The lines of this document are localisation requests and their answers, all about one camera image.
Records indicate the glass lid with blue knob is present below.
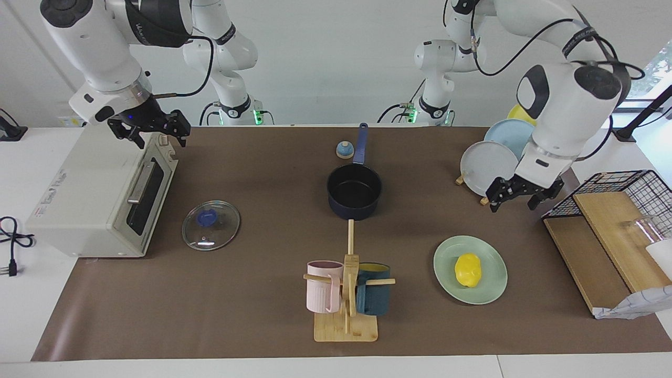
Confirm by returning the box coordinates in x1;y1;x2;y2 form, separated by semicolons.
182;200;241;251

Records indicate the grey plate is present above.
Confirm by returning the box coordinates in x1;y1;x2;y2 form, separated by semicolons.
460;141;521;198

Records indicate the wooden plate rack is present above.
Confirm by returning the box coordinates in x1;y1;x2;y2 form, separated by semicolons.
455;171;497;206

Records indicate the light blue plate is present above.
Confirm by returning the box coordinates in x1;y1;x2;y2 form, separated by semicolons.
484;119;536;161

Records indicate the yellow plate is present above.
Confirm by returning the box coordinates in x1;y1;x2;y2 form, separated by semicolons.
507;104;538;127

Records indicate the pale green plate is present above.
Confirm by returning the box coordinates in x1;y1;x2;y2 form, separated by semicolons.
433;235;508;305

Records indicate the dark blue pot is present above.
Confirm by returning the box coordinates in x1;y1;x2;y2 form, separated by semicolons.
327;123;383;221

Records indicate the white toaster oven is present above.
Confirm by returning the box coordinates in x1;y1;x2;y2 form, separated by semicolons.
25;122;179;258

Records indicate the brown wooden base board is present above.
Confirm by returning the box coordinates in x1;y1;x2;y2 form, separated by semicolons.
543;216;631;316

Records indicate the light wooden shelf board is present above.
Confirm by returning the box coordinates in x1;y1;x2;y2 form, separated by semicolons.
573;191;672;293

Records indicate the clear glass cup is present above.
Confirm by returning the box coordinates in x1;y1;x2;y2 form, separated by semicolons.
622;215;663;246

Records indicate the black clamp base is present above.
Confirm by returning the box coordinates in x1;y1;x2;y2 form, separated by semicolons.
0;109;28;141

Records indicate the white cup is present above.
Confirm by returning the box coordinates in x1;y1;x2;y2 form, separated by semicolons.
646;239;672;279

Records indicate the black angled stand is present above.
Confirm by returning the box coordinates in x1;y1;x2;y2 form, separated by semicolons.
612;84;672;142

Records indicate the white checked cloth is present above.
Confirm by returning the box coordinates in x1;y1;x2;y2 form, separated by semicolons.
593;285;672;320

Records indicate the dark teal mug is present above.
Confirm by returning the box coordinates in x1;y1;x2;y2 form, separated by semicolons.
356;262;391;316

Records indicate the brown table mat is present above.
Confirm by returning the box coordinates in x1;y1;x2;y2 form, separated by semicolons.
31;126;672;362

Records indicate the wooden mug rack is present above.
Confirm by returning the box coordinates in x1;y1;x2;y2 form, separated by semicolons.
303;219;396;343

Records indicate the pink ribbed mug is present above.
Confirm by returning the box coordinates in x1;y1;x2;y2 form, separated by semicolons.
307;260;344;314

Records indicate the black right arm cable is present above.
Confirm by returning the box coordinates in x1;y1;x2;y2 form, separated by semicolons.
153;34;216;98

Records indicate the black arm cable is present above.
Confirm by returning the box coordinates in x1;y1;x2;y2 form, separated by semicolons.
153;34;216;98
470;19;645;161

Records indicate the black wire basket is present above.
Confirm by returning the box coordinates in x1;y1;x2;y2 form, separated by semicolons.
542;170;672;242

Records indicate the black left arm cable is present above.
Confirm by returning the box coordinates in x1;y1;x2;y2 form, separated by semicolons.
470;19;645;161

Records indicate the black power cable with plug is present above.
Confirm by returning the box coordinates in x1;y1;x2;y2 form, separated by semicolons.
0;216;36;277

